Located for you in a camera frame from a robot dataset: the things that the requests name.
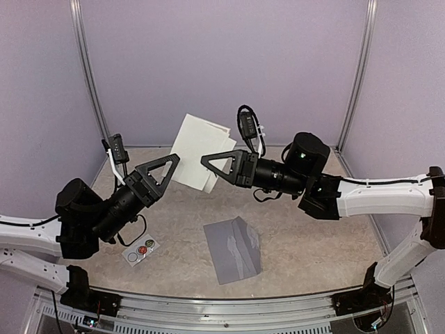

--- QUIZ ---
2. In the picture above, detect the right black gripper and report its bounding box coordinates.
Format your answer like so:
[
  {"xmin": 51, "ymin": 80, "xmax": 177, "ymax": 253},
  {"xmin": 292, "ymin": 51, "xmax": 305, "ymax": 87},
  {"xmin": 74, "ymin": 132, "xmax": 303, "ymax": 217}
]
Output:
[{"xmin": 201, "ymin": 148, "xmax": 308, "ymax": 196}]

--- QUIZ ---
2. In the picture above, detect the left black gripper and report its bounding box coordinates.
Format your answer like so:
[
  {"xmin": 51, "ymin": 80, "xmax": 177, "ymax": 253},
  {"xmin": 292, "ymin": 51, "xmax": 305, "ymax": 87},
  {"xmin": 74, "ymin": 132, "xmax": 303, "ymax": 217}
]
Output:
[{"xmin": 90, "ymin": 153, "xmax": 180, "ymax": 242}]

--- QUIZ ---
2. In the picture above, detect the beige letter paper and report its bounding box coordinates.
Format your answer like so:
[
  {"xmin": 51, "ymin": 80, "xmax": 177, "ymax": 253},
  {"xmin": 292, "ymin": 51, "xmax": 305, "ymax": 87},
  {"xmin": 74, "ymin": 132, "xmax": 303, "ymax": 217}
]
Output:
[{"xmin": 170, "ymin": 113, "xmax": 236, "ymax": 193}]

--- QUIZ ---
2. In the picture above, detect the grey envelope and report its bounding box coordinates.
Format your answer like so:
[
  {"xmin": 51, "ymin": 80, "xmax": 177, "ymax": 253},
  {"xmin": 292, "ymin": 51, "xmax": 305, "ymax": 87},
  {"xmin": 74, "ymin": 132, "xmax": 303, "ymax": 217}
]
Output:
[{"xmin": 204, "ymin": 216, "xmax": 261, "ymax": 285}]

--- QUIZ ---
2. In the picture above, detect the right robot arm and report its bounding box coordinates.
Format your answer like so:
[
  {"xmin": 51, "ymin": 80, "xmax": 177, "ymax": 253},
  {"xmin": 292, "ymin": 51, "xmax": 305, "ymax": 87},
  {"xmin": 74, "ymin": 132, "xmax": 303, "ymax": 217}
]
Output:
[{"xmin": 201, "ymin": 132, "xmax": 444, "ymax": 309}]

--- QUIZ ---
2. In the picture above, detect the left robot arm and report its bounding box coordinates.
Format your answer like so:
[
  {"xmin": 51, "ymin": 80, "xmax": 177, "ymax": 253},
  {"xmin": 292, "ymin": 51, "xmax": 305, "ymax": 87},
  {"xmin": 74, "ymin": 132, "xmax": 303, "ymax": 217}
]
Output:
[{"xmin": 1, "ymin": 154, "xmax": 180, "ymax": 310}]

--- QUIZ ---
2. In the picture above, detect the sticker sheet with seals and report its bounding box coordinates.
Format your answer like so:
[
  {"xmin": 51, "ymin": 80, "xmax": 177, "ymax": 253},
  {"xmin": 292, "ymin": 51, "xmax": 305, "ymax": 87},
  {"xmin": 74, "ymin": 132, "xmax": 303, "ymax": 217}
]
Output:
[{"xmin": 122, "ymin": 233, "xmax": 160, "ymax": 267}]

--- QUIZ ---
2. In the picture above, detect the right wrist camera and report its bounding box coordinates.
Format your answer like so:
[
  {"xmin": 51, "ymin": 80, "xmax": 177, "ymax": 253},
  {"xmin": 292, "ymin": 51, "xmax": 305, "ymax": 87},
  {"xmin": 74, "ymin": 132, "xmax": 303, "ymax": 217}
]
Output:
[{"xmin": 237, "ymin": 105, "xmax": 266, "ymax": 157}]

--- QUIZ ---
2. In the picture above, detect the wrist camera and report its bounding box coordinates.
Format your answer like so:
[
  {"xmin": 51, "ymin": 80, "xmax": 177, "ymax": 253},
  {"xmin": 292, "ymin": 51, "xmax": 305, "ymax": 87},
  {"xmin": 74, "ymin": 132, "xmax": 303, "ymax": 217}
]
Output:
[
  {"xmin": 237, "ymin": 105, "xmax": 266, "ymax": 157},
  {"xmin": 102, "ymin": 134, "xmax": 129, "ymax": 186}
]

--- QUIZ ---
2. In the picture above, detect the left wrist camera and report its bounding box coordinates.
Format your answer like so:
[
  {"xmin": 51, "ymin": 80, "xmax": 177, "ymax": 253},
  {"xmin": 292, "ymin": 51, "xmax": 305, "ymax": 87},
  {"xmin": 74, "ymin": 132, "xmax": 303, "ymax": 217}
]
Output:
[{"xmin": 102, "ymin": 134, "xmax": 129, "ymax": 186}]

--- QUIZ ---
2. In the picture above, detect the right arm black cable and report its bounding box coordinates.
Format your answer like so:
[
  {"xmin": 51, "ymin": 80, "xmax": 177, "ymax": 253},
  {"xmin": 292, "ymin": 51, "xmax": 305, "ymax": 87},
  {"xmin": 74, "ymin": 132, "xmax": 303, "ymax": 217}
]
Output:
[{"xmin": 236, "ymin": 104, "xmax": 268, "ymax": 202}]

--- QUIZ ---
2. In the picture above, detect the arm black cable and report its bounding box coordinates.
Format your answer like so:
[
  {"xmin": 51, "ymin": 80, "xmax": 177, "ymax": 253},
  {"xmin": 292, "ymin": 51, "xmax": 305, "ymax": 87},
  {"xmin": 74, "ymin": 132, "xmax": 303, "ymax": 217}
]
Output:
[
  {"xmin": 236, "ymin": 104, "xmax": 268, "ymax": 202},
  {"xmin": 100, "ymin": 138, "xmax": 146, "ymax": 248}
]

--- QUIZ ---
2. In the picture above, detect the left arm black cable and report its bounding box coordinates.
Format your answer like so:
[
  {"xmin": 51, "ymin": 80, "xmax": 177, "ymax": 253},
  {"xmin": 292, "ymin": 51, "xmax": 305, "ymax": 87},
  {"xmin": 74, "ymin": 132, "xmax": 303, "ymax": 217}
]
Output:
[{"xmin": 100, "ymin": 138, "xmax": 146, "ymax": 248}]

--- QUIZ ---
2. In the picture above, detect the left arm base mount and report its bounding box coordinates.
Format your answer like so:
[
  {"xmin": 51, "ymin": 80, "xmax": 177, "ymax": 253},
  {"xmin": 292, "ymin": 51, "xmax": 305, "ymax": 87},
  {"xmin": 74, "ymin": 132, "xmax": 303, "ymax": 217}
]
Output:
[{"xmin": 60, "ymin": 265, "xmax": 122, "ymax": 317}]

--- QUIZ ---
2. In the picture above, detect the left aluminium frame post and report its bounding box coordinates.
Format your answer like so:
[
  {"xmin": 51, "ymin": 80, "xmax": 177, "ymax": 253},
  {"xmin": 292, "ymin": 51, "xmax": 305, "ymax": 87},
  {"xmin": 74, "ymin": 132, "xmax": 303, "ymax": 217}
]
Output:
[{"xmin": 70, "ymin": 0, "xmax": 110, "ymax": 142}]

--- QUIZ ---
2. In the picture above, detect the aluminium frame post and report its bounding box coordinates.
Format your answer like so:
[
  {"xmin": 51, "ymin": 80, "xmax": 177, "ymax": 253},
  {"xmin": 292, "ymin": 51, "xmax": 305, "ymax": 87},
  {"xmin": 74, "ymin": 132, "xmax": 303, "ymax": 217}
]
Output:
[
  {"xmin": 336, "ymin": 0, "xmax": 378, "ymax": 154},
  {"xmin": 70, "ymin": 0, "xmax": 110, "ymax": 142}
]

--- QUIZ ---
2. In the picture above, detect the front aluminium rail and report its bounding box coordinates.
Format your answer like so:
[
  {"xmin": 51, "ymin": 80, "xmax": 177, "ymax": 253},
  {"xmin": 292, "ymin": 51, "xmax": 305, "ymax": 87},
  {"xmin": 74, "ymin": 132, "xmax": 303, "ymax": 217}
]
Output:
[{"xmin": 23, "ymin": 279, "xmax": 428, "ymax": 333}]

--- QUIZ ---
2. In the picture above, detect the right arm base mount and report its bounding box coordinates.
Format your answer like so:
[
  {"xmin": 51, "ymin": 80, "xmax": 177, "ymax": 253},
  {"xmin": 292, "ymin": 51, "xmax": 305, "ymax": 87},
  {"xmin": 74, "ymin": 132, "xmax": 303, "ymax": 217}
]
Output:
[{"xmin": 331, "ymin": 262, "xmax": 393, "ymax": 316}]

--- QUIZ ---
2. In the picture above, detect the right aluminium frame post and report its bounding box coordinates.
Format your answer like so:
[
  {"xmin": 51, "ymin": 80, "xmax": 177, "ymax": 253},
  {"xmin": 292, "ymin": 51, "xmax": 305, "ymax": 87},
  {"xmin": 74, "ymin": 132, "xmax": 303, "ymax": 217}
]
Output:
[{"xmin": 336, "ymin": 0, "xmax": 378, "ymax": 154}]

